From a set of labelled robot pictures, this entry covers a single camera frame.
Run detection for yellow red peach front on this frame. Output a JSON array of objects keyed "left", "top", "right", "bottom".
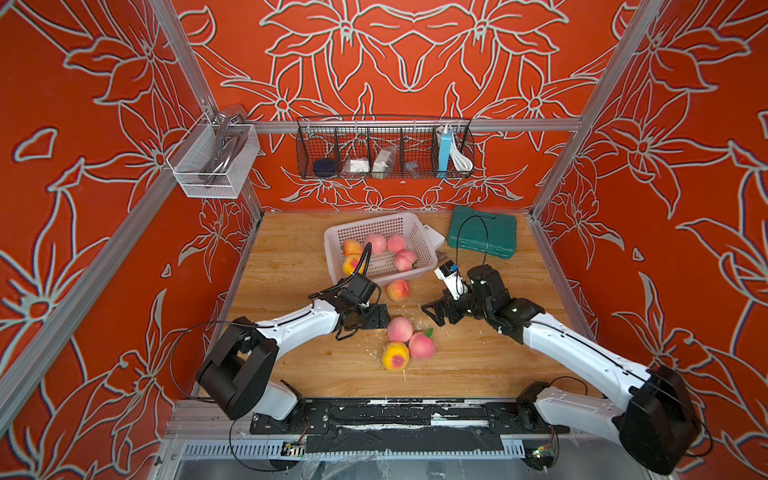
[{"left": 381, "top": 342, "right": 410, "bottom": 372}]

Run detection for light blue box in basket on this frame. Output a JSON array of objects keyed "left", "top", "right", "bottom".
[{"left": 436, "top": 125, "right": 453, "bottom": 178}]

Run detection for white packet in basket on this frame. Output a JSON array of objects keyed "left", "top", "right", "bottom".
[{"left": 371, "top": 146, "right": 399, "bottom": 179}]

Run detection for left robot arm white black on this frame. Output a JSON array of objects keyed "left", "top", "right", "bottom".
[{"left": 187, "top": 243, "right": 390, "bottom": 423}]

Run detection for pink plastic perforated basket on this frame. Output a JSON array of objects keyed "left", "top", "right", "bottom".
[{"left": 324, "top": 213, "right": 445, "bottom": 286}]

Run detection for small white box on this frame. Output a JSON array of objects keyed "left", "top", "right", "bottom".
[{"left": 423, "top": 224, "right": 445, "bottom": 251}]

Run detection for pink peach with leaf upper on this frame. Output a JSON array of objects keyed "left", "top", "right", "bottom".
[{"left": 394, "top": 249, "right": 418, "bottom": 272}]

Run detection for green plastic tool case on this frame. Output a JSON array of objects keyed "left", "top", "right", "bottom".
[{"left": 447, "top": 206, "right": 518, "bottom": 259}]

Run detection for pink peach front with leaf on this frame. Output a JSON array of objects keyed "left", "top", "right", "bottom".
[{"left": 365, "top": 234, "right": 387, "bottom": 255}]

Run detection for white adapter in basket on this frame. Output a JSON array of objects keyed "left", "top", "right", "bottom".
[{"left": 343, "top": 158, "right": 370, "bottom": 175}]

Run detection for pink peach with leaf lower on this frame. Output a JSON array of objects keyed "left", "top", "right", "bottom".
[{"left": 408, "top": 331, "right": 437, "bottom": 360}]

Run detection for clear plastic wall bin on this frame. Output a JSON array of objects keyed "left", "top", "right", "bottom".
[{"left": 166, "top": 105, "right": 260, "bottom": 199}]

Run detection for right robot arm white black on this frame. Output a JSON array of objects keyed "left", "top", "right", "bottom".
[{"left": 422, "top": 261, "right": 709, "bottom": 475}]

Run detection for dark round object in basket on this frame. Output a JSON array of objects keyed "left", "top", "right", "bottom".
[{"left": 312, "top": 158, "right": 336, "bottom": 179}]

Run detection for pink peach with leaf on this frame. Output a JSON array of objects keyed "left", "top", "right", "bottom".
[
  {"left": 365, "top": 234, "right": 387, "bottom": 255},
  {"left": 394, "top": 249, "right": 418, "bottom": 272},
  {"left": 408, "top": 331, "right": 437, "bottom": 360}
]

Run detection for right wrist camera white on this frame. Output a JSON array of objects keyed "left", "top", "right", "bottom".
[{"left": 434, "top": 260, "right": 468, "bottom": 300}]

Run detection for black wire wall basket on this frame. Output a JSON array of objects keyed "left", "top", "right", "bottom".
[{"left": 295, "top": 115, "right": 475, "bottom": 180}]

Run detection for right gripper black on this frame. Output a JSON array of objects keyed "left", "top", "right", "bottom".
[{"left": 418, "top": 286, "right": 494, "bottom": 327}]

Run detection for metal tongs in bin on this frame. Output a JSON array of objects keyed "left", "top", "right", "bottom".
[{"left": 200, "top": 104, "right": 247, "bottom": 186}]

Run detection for white cable in basket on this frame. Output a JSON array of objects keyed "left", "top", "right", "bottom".
[{"left": 448, "top": 128, "right": 474, "bottom": 175}]

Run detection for orange pink peach near basket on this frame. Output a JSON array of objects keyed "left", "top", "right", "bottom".
[{"left": 386, "top": 279, "right": 411, "bottom": 302}]

